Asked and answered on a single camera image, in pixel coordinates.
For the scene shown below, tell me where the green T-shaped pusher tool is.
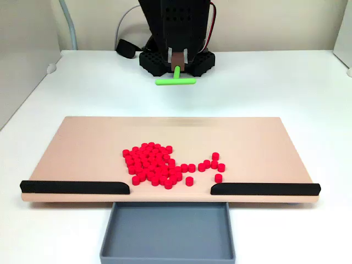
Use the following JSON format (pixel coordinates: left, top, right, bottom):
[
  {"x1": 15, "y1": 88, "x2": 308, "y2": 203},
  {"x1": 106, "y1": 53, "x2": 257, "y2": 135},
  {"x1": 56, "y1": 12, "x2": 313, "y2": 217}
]
[{"x1": 155, "y1": 51, "x2": 197, "y2": 86}]

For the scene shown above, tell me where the pile of red granules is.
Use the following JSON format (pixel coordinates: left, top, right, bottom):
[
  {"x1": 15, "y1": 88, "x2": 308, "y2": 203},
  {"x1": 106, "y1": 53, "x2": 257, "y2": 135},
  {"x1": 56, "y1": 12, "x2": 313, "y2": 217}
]
[{"x1": 122, "y1": 142, "x2": 184, "y2": 190}]

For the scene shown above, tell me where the grey rectangular container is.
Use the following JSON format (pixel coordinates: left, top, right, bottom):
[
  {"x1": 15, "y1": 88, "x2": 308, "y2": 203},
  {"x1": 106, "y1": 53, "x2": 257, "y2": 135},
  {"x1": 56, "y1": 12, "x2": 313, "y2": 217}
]
[{"x1": 99, "y1": 201, "x2": 237, "y2": 264}]

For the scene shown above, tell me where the pale grey bent tube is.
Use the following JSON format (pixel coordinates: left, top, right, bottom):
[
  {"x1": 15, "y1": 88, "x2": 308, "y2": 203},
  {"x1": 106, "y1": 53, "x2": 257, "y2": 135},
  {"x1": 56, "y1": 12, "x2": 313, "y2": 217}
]
[{"x1": 58, "y1": 0, "x2": 79, "y2": 51}]

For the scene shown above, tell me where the beige flat board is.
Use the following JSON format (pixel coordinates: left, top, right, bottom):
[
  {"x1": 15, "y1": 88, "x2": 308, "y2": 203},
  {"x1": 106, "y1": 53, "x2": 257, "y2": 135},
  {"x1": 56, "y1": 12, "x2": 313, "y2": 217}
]
[{"x1": 20, "y1": 115, "x2": 321, "y2": 206}]

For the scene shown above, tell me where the red white black servo cable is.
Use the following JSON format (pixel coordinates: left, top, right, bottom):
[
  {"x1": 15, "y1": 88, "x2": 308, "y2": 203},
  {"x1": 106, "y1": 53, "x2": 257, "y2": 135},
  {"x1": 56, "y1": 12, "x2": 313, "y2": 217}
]
[{"x1": 205, "y1": 0, "x2": 218, "y2": 48}]

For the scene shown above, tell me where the white USB cable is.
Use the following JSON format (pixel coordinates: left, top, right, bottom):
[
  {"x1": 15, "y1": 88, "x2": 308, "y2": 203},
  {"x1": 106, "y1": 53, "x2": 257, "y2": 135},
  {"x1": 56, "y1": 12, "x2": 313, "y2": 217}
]
[{"x1": 114, "y1": 4, "x2": 141, "y2": 52}]

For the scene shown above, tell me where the black edge rail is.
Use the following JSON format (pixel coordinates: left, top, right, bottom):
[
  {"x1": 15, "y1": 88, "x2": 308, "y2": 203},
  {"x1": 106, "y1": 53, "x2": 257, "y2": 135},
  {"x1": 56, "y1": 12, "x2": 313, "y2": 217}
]
[
  {"x1": 210, "y1": 182, "x2": 322, "y2": 196},
  {"x1": 19, "y1": 180, "x2": 130, "y2": 195}
]

